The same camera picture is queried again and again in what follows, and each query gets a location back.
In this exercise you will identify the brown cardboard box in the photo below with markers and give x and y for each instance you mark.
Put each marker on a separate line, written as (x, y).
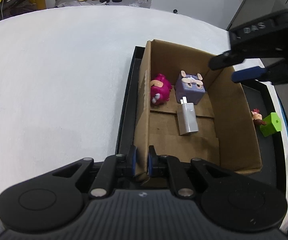
(229, 135)

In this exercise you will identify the clear plastic bag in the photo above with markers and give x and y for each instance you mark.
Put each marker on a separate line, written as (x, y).
(139, 2)

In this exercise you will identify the black shallow tray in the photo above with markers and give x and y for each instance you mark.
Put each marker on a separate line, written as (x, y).
(126, 105)

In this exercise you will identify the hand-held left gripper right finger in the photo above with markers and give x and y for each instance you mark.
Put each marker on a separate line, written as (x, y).
(150, 161)

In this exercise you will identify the green hexagonal block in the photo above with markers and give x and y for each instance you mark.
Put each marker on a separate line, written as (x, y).
(271, 125)

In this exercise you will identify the magenta toy figure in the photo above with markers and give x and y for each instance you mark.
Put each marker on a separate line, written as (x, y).
(160, 90)

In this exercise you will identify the cluttered side table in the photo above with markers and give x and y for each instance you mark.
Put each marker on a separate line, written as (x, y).
(8, 7)

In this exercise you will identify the white plastic bag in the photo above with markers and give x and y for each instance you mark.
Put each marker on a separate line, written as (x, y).
(83, 4)

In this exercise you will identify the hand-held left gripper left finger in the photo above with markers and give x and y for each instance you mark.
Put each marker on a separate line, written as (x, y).
(133, 160)

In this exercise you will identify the white plug charger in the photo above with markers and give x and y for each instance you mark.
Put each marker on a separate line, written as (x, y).
(187, 117)

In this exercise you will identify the small brown doll figure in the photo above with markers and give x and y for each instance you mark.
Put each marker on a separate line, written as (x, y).
(258, 117)

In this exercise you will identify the purple cube animal toy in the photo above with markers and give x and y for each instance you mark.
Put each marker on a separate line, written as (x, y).
(190, 87)

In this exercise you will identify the grey chair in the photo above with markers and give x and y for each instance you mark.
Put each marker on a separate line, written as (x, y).
(254, 5)

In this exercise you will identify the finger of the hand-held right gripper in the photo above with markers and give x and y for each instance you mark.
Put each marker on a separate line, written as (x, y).
(249, 74)
(224, 61)

